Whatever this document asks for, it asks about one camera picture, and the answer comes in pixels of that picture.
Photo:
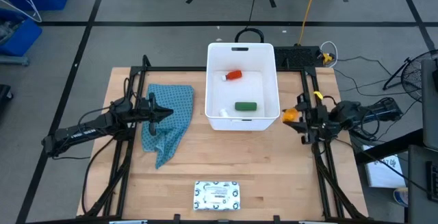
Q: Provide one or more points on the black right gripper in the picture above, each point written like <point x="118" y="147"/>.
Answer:
<point x="315" y="121"/>

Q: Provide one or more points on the teal patterned cloth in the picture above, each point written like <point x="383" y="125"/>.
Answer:
<point x="174" y="100"/>

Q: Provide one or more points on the black floor fan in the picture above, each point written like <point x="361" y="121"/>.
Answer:
<point x="412" y="75"/>

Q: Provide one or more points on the green bandage roll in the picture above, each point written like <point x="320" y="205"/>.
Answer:
<point x="245" y="106"/>

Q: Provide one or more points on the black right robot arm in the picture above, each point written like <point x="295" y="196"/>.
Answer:
<point x="376" y="111"/>

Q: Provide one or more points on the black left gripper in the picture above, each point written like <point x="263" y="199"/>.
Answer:
<point x="152" y="112"/>

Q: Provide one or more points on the red bottle with white cap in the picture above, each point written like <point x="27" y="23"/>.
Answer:
<point x="234" y="75"/>

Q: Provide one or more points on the yellow tag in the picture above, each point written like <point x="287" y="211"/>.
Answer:
<point x="318" y="95"/>

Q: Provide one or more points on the black aluminium table frame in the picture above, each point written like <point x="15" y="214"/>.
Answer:
<point x="171" y="68"/>

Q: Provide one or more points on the orange pill bottle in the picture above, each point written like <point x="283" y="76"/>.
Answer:
<point x="290" y="115"/>

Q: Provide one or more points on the person's shoe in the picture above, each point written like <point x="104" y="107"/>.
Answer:
<point x="401" y="196"/>

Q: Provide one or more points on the white printed box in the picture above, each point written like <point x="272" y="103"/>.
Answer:
<point x="383" y="172"/>

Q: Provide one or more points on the white plastic bin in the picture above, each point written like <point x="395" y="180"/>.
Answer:
<point x="243" y="92"/>

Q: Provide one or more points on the black keyboard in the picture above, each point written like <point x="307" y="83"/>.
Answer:
<point x="433" y="183"/>

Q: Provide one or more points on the black desk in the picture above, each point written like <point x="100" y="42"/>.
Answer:
<point x="421" y="183"/>

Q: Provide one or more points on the grey monitor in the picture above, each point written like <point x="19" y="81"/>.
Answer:
<point x="429" y="107"/>

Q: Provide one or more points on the white patterned wipes pack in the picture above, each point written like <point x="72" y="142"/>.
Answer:
<point x="216" y="195"/>

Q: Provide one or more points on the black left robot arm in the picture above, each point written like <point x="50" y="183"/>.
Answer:
<point x="78" y="133"/>

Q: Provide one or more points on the black object at floor edge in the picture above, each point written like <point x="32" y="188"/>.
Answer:
<point x="4" y="95"/>

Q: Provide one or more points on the yellow plug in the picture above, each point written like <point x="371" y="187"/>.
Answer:
<point x="327" y="58"/>

